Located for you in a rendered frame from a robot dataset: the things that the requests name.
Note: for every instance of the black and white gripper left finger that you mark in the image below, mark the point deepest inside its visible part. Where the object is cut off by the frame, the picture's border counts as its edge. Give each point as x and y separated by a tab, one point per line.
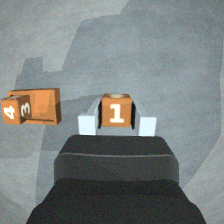
90	122

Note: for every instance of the orange open tray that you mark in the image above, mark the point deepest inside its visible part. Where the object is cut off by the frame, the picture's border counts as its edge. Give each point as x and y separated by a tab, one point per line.
45	105

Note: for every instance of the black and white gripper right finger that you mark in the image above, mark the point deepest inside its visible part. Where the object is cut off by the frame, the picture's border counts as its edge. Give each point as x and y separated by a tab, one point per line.
141	122

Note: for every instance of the orange cube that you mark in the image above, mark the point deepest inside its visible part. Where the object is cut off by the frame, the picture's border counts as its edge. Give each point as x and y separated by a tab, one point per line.
116	110
16	109

